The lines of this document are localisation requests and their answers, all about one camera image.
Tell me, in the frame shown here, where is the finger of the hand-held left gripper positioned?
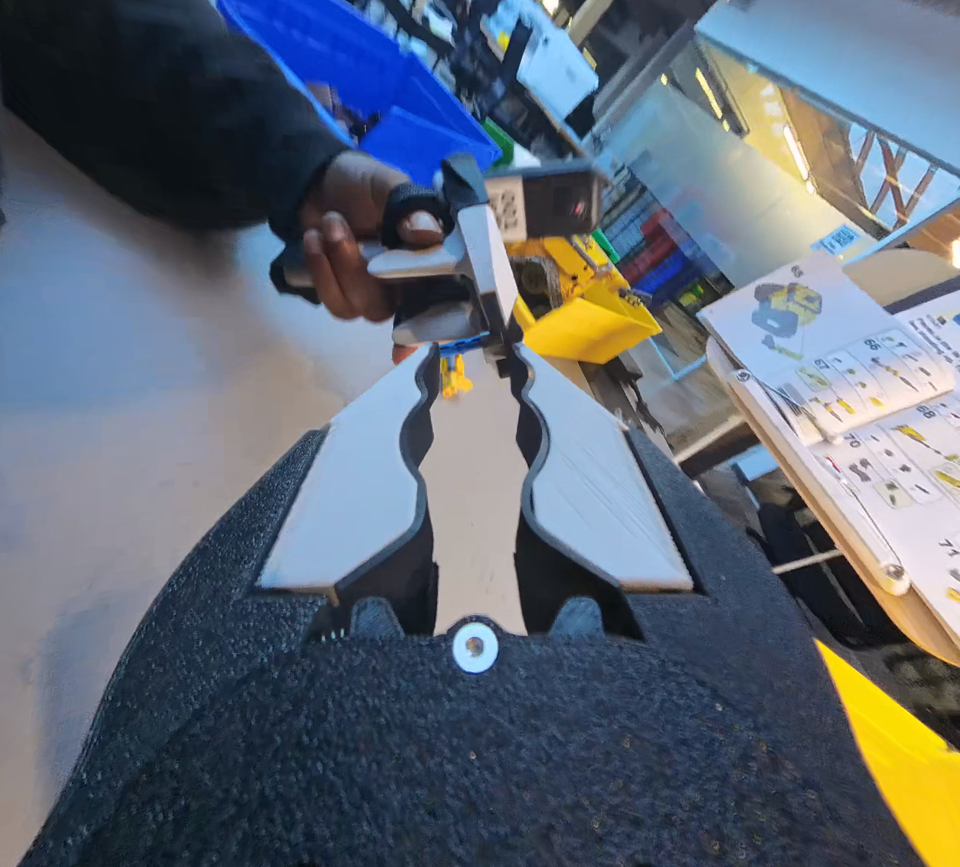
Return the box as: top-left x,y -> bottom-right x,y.
456,205 -> 525,358

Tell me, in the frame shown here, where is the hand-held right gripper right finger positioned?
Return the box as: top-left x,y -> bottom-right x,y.
508,344 -> 695,634

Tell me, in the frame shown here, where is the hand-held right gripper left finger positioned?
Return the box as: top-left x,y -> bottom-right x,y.
257,344 -> 443,634

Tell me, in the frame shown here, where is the person's left forearm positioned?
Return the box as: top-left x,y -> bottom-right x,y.
0,0 -> 354,234

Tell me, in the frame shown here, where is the grey desk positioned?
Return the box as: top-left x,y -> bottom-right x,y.
0,105 -> 676,861

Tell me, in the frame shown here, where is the person's left hand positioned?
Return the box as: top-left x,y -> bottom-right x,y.
298,150 -> 449,324

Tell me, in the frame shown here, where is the yellow storage bin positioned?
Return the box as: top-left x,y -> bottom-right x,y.
504,233 -> 663,363

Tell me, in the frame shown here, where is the blue storage bin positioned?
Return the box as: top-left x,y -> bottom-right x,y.
216,0 -> 502,186

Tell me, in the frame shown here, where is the toy instruction booklet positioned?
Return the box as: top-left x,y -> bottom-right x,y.
697,255 -> 960,606

